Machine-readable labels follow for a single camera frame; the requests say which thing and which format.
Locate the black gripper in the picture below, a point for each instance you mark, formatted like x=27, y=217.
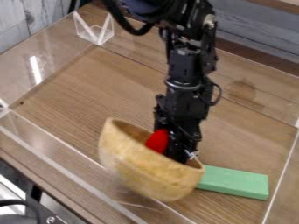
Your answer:
x=179, y=112

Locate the red plush tomato toy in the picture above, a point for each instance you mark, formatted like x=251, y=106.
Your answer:
x=158, y=141

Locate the wooden bowl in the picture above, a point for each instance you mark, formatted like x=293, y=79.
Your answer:
x=143, y=170

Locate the green rectangular block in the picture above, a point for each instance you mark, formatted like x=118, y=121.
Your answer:
x=241, y=183

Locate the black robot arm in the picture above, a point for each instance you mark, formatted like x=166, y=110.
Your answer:
x=187, y=28

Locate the clear acrylic front barrier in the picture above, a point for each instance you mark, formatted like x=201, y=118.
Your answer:
x=74, y=178

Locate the clear acrylic corner bracket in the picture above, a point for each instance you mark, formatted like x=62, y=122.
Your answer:
x=95, y=34

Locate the black table leg bracket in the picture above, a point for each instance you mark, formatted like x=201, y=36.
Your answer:
x=52, y=212

